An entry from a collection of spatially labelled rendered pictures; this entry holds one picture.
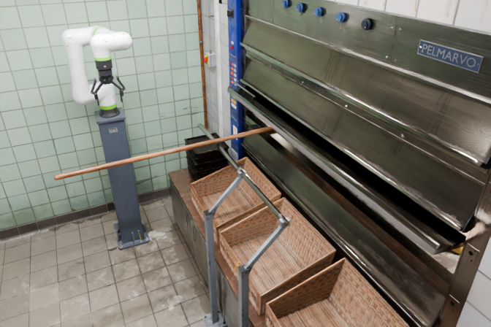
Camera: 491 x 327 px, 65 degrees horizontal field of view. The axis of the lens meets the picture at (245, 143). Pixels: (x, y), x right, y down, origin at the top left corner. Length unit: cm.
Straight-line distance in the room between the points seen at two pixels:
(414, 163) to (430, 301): 58
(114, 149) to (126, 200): 48
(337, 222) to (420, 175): 68
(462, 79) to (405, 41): 27
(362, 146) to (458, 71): 57
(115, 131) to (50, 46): 84
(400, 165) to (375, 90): 33
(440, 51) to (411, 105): 23
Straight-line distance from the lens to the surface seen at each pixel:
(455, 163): 152
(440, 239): 157
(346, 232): 213
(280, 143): 250
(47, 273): 361
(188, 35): 354
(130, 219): 345
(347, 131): 190
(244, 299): 207
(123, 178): 321
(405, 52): 160
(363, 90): 176
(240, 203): 293
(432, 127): 153
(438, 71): 151
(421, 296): 189
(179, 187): 318
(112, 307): 317
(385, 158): 174
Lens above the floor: 235
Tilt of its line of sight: 28 degrees down
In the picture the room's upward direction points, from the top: straight up
